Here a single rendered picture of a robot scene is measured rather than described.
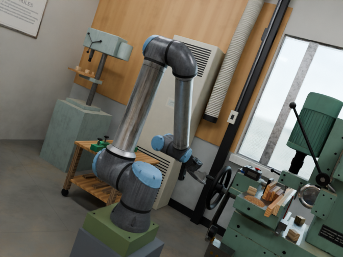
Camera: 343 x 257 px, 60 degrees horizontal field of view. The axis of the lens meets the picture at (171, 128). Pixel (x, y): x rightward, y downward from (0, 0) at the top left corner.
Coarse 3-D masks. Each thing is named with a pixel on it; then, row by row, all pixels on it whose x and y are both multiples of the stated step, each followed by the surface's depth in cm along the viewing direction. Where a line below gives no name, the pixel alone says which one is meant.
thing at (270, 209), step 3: (288, 189) 182; (285, 192) 170; (279, 198) 150; (273, 201) 140; (276, 201) 142; (270, 204) 132; (273, 204) 134; (267, 207) 127; (270, 207) 128; (273, 207) 130; (267, 210) 127; (270, 210) 127; (273, 210) 134; (267, 213) 127; (270, 213) 127; (267, 216) 127
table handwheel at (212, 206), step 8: (224, 168) 171; (216, 176) 167; (224, 176) 176; (216, 184) 166; (224, 184) 189; (208, 192) 166; (216, 192) 174; (224, 192) 174; (208, 200) 167; (216, 200) 185; (208, 208) 172
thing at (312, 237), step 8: (336, 184) 139; (336, 192) 139; (336, 200) 139; (336, 208) 139; (328, 216) 140; (336, 216) 139; (312, 224) 143; (320, 224) 142; (328, 224) 140; (336, 224) 138; (312, 232) 143; (312, 240) 143; (320, 240) 141; (320, 248) 141; (328, 248) 139; (336, 248) 138; (336, 256) 138
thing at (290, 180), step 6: (282, 174) 158; (288, 174) 156; (294, 174) 157; (282, 180) 157; (288, 180) 156; (294, 180) 155; (300, 180) 154; (306, 180) 153; (288, 186) 156; (294, 186) 155
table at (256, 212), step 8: (232, 192) 165; (240, 192) 162; (256, 192) 162; (240, 200) 141; (248, 200) 141; (264, 200) 152; (240, 208) 141; (248, 208) 139; (256, 208) 137; (264, 208) 138; (288, 208) 176; (256, 216) 137; (264, 216) 136; (272, 216) 134; (280, 216) 137; (272, 224) 134
